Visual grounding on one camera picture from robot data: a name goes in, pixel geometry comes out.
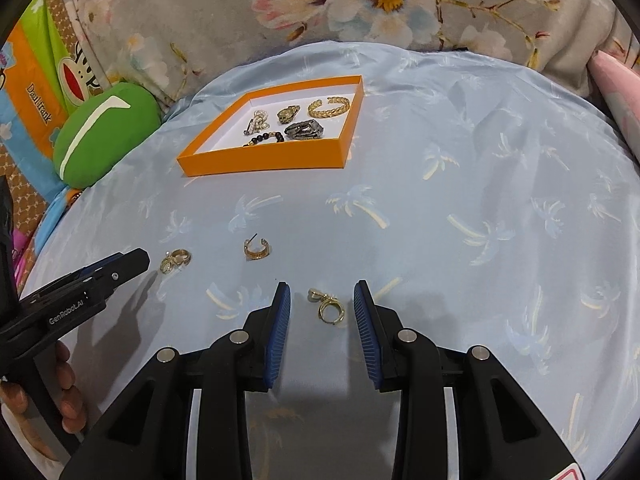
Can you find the pink white plush pillow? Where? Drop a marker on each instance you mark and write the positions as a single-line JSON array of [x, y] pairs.
[[620, 87]]

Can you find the colourful cartoon monkey blanket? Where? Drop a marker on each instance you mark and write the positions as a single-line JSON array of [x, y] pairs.
[[45, 76]]

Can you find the gold wristwatch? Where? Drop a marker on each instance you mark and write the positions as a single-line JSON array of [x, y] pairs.
[[287, 114]]

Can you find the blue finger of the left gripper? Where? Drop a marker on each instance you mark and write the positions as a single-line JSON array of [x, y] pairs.
[[108, 264], [69, 289]]

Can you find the gold leaf bangle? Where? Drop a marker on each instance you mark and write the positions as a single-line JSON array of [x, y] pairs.
[[331, 107]]

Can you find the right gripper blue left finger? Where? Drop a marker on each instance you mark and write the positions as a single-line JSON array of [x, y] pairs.
[[144, 433]]

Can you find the orange shallow box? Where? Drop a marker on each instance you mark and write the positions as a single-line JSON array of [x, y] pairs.
[[247, 137]]

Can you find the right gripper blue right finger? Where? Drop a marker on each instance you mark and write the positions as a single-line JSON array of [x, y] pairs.
[[501, 434]]

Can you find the gold pendant hoop earring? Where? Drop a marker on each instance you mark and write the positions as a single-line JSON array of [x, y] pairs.
[[330, 310]]

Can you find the person's left hand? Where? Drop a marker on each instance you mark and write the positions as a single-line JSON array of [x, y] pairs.
[[60, 381]]

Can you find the green plush pillow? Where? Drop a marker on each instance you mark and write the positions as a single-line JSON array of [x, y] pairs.
[[102, 131]]

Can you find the grey floral blanket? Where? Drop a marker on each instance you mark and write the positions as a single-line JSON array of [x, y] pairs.
[[175, 47]]

